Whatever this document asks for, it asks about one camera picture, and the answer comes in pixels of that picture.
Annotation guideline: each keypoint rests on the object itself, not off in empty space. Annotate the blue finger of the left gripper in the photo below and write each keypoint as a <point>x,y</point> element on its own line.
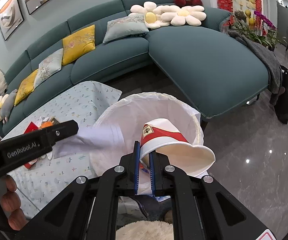
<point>59,132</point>

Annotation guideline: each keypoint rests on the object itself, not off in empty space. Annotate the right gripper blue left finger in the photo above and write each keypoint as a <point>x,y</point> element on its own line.
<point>136,153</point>

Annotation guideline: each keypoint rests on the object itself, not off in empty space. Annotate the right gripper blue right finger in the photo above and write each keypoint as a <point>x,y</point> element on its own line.
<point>152,171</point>

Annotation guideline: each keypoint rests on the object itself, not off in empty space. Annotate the gold black cigarette box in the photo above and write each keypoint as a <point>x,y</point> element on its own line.
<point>54,121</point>

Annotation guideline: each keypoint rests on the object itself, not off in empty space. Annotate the orange plastic bag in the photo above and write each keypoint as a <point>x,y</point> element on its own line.
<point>46,124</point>

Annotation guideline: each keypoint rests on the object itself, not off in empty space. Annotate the red white paper cup front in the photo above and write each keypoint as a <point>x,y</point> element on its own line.
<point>162,136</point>

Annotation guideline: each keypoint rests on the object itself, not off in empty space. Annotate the white paper tissue sheet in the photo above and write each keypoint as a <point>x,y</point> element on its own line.
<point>89,139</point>

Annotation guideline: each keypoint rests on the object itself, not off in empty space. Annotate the red gift box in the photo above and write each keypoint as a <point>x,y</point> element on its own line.
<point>31,127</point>

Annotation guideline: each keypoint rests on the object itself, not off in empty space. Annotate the white lined trash bin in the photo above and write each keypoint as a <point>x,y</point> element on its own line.
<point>131,113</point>

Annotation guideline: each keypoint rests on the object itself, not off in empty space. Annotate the person left hand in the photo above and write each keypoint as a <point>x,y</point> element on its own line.
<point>10,202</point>

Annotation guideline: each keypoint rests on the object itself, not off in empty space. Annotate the grey plush toy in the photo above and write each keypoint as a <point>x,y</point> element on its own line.
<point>7,106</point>

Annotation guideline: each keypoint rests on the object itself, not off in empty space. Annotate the yellow cushion left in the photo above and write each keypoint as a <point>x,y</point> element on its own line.
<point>26,88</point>

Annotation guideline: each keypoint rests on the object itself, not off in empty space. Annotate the yellow cushion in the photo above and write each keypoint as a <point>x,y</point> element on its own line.
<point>78,44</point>
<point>26,88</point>

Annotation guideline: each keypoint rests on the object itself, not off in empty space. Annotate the light blue cushion left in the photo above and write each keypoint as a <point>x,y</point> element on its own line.
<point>49,66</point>

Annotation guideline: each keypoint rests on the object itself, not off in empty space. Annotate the light blue cushion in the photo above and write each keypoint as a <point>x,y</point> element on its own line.
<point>49,66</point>
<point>132,25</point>

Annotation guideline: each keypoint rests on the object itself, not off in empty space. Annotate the cream fluffy stool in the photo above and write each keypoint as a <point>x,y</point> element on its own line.
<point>146,230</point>

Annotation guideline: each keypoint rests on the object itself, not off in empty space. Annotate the yellow cushion centre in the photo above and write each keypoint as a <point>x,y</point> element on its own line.
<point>78,44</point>

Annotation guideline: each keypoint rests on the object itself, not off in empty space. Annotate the teal sectional sofa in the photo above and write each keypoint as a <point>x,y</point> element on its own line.
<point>214,71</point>

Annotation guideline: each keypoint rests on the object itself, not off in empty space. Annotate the light blue cushion right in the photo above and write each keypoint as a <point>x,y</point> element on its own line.
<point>132,25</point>

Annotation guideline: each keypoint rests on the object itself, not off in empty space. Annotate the framed picture left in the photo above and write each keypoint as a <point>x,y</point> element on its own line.
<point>11,17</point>

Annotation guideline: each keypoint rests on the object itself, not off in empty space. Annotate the white daisy pillow centre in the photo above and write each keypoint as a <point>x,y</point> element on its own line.
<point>152,14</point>

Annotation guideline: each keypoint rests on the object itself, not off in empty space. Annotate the white daisy pillow right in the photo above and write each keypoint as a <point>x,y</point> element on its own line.
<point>188,15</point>

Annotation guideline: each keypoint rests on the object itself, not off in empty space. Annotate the grey throw blanket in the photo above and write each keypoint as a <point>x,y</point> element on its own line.
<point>270,61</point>

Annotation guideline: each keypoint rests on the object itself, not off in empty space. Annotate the potted orchid plants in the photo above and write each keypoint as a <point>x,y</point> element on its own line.
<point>255,26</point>

